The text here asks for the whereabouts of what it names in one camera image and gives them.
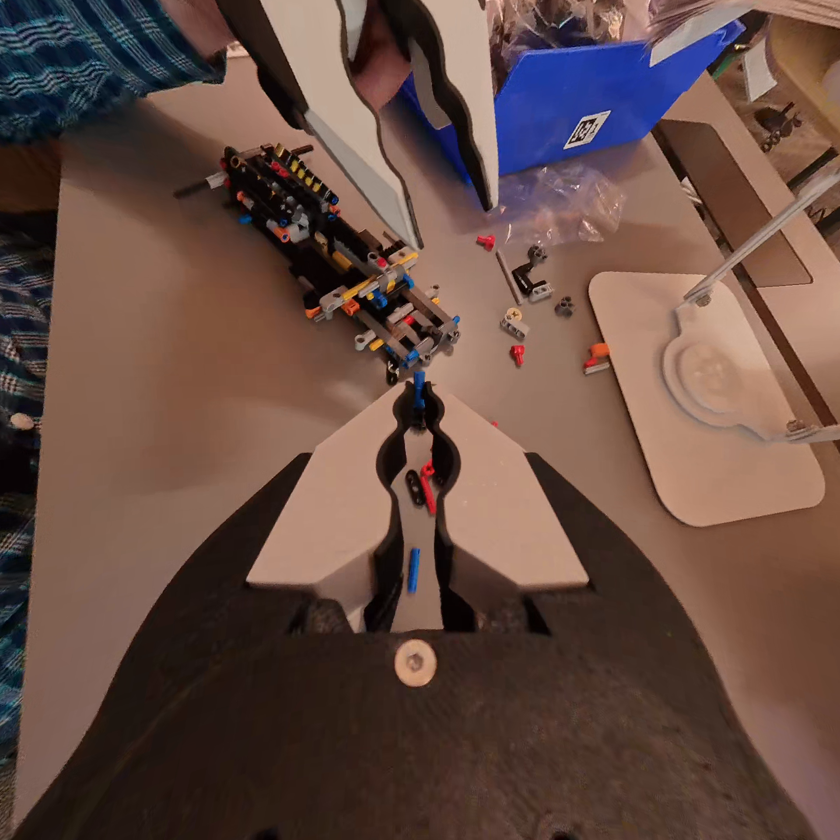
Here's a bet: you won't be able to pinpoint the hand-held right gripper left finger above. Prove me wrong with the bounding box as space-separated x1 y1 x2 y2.
245 382 413 632

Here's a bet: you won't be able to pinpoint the white paper stack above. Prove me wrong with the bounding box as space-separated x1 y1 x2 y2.
650 0 772 67

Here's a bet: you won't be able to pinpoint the small black object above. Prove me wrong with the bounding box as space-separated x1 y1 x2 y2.
755 101 805 152

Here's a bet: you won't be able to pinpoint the pale stand mounting plate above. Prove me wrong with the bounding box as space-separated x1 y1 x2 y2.
661 307 798 442

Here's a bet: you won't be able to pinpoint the white stand base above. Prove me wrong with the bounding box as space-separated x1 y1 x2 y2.
587 271 826 528

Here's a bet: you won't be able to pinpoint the person's left forearm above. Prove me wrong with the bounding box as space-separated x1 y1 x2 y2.
0 0 234 142

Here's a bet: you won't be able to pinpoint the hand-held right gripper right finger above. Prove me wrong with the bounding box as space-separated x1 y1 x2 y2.
423 382 590 632

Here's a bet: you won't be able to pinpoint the empty clear plastic bag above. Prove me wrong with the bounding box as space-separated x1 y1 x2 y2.
489 161 624 247

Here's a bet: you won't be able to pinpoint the blue plastic bin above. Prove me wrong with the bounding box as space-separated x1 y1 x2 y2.
397 20 746 185

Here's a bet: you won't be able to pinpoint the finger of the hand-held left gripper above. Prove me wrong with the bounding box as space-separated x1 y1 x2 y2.
382 0 498 213
217 0 425 252

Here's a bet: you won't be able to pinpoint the dark brown panel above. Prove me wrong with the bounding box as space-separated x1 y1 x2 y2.
656 118 815 286

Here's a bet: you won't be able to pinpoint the black and grey lego bracket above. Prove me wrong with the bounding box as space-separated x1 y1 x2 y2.
512 244 555 304

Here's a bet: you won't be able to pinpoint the lego car chassis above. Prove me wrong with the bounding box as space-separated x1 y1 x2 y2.
174 144 462 385

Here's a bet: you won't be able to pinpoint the clear bags of lego pieces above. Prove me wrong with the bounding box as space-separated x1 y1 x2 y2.
489 0 657 73

